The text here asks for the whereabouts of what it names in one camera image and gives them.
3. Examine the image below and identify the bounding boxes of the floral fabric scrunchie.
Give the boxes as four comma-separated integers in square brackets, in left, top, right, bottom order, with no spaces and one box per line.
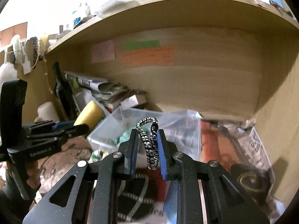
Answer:
[88,150,109,163]

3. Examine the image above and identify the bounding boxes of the dark wine bottle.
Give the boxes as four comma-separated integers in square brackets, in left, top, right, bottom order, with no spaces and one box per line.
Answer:
[52,61,78,120]

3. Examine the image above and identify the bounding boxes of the rolled newspaper stack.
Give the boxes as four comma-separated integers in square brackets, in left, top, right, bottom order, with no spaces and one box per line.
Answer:
[64,71,130,112]

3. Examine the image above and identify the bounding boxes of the clear plastic storage box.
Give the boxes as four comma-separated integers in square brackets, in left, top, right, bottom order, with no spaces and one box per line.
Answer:
[87,106,202,161]

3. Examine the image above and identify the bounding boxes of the black white braided hair tie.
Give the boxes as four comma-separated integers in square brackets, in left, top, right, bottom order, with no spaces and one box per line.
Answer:
[135,117,160,171]

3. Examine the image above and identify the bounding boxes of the green sticky note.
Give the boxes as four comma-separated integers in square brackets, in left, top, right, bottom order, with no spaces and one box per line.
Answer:
[122,40,160,51]

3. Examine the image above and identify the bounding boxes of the yellow sponge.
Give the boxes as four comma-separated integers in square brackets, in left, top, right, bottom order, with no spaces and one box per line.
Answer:
[74,101,106,138]

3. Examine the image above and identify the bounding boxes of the small white box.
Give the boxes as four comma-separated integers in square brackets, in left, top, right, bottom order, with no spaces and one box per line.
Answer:
[121,94,147,109]

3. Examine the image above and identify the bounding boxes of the person's left hand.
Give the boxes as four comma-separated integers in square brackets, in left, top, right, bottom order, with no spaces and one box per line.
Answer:
[4,161,41,195]

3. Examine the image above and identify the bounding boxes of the orange sticky note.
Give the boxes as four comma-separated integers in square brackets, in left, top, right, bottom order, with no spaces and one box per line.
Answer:
[122,46,175,67]

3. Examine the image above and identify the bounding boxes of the orange magazine with emblem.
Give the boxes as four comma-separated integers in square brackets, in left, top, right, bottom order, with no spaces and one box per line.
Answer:
[200,119,275,206]

